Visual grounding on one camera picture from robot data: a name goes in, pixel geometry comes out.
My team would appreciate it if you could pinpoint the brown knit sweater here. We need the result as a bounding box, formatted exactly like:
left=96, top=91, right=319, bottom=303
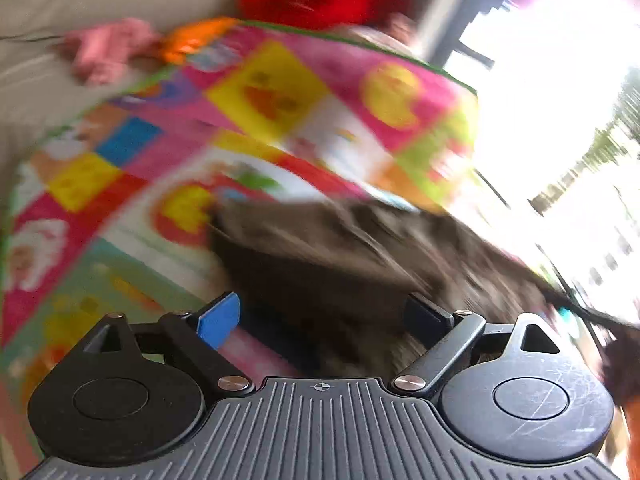
left=208, top=200, right=563, bottom=379

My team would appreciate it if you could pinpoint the colourful cartoon blanket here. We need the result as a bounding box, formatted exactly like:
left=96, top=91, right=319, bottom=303
left=1, top=22, right=477, bottom=479

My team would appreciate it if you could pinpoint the orange toy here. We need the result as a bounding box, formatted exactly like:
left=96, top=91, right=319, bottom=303
left=156, top=16, right=239, bottom=65

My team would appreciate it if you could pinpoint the beige sofa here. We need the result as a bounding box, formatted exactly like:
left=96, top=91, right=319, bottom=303
left=1, top=0, right=236, bottom=196

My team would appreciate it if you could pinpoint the pink cloth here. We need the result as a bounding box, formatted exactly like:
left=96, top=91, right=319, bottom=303
left=62, top=18, right=160, bottom=86

